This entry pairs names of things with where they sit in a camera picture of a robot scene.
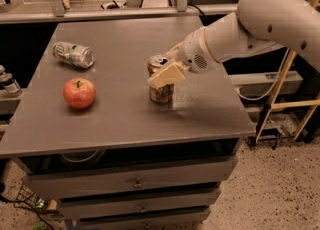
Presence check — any white cable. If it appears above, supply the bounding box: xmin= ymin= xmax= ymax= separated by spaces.
xmin=237 ymin=47 xmax=291 ymax=102

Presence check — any white green can lying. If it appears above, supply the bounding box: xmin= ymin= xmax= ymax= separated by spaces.
xmin=53 ymin=41 xmax=94 ymax=69

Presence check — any grey drawer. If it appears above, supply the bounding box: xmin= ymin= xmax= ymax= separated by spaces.
xmin=24 ymin=156 xmax=238 ymax=199
xmin=78 ymin=206 xmax=210 ymax=230
xmin=58 ymin=187 xmax=220 ymax=219

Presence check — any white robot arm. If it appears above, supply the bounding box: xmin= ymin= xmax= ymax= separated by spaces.
xmin=148 ymin=0 xmax=320 ymax=88

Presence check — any red apple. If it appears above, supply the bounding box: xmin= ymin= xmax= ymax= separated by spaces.
xmin=63 ymin=78 xmax=96 ymax=109

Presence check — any bowl inside cabinet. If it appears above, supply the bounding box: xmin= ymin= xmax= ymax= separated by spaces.
xmin=60 ymin=150 xmax=104 ymax=166

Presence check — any wire basket on floor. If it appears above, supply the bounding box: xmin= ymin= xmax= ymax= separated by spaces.
xmin=14 ymin=184 xmax=49 ymax=212

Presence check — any orange soda can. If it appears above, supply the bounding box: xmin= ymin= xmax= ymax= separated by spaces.
xmin=147 ymin=54 xmax=174 ymax=104

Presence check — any bottom grey drawer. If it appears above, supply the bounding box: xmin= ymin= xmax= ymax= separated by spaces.
xmin=78 ymin=206 xmax=210 ymax=230

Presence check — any top grey drawer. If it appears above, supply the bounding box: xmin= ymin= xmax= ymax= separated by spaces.
xmin=24 ymin=156 xmax=238 ymax=199

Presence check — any metal railing frame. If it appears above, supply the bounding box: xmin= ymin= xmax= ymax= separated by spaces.
xmin=0 ymin=0 xmax=237 ymax=24

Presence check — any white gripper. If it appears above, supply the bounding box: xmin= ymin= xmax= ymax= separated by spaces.
xmin=147 ymin=27 xmax=219 ymax=88

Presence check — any grey drawer cabinet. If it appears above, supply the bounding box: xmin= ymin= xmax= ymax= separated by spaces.
xmin=0 ymin=15 xmax=256 ymax=230

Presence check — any small bottle at left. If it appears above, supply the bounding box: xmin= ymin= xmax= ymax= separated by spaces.
xmin=0 ymin=65 xmax=21 ymax=96

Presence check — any middle grey drawer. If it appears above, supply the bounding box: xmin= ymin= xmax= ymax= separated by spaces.
xmin=58 ymin=187 xmax=220 ymax=219

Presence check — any yellow wheeled cart frame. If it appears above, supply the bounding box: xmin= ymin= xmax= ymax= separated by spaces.
xmin=245 ymin=0 xmax=320 ymax=148

